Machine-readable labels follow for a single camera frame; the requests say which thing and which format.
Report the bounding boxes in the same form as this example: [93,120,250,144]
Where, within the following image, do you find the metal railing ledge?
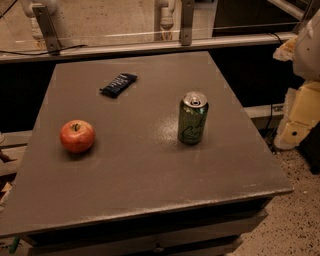
[0,32,295,63]

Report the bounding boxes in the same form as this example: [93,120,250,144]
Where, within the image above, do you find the grey table with drawer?
[0,52,292,256]

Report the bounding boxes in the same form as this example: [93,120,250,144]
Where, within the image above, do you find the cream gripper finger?
[273,37,297,62]
[274,81,320,150]

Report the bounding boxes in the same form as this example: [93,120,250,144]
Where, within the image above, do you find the left metal bracket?
[32,4,61,56]

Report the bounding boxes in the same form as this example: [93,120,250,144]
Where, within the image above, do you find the white pipe centre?
[156,0,175,41]

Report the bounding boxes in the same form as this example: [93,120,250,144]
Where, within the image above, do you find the dark blue snack bar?
[99,73,137,98]

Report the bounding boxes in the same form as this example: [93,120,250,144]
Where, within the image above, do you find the black cable on ledge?
[0,43,88,57]

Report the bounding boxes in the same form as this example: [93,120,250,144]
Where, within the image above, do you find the white pipe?
[19,0,72,52]
[156,0,175,41]

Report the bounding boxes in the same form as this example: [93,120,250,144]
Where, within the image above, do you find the red apple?
[59,120,95,153]

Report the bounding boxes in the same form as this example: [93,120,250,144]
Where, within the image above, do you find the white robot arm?
[273,10,320,150]

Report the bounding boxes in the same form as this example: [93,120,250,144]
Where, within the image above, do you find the white pipe left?
[19,0,72,52]

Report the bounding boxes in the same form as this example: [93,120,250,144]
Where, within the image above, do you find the metal bracket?
[180,0,195,46]
[32,4,61,56]

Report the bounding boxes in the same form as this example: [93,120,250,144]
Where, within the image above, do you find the right metal bracket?
[180,0,195,46]

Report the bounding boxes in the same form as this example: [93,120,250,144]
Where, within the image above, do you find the green soda can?
[178,91,209,145]

